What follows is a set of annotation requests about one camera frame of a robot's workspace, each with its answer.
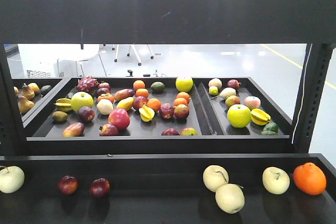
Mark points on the big green apple left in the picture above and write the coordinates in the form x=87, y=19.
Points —
x=80, y=99

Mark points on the black fruit display stand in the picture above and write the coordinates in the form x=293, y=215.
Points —
x=161, y=180

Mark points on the pale pear lower pair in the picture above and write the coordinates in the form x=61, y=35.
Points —
x=230, y=198

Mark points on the dark red plum left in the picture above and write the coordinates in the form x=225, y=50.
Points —
x=68, y=185

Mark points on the dark red plum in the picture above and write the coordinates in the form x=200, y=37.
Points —
x=99, y=188
x=68, y=185

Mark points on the yellow green pomelo back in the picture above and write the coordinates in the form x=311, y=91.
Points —
x=184, y=84

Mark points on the big green apple right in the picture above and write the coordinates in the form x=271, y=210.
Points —
x=239, y=116

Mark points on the big green apple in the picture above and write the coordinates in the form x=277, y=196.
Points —
x=80, y=99
x=239, y=116

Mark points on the pale pear upper pair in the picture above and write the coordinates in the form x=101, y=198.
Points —
x=215, y=176

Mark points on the pale pear far left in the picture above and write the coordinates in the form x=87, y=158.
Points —
x=12, y=179

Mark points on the large orange front tray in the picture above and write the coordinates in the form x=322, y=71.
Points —
x=310, y=179

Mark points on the yellow starfruit right tray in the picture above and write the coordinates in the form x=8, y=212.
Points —
x=260, y=117

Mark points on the pale pear beside orange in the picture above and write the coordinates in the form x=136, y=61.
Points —
x=275, y=180

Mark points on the pale pear pair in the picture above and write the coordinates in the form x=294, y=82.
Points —
x=215, y=176
x=230, y=198

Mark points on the red apple middle tray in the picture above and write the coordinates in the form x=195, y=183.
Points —
x=119, y=118

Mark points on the pink dragon fruit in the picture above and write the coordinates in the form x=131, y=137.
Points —
x=87, y=84

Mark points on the dark red plum right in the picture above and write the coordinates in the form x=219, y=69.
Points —
x=99, y=188

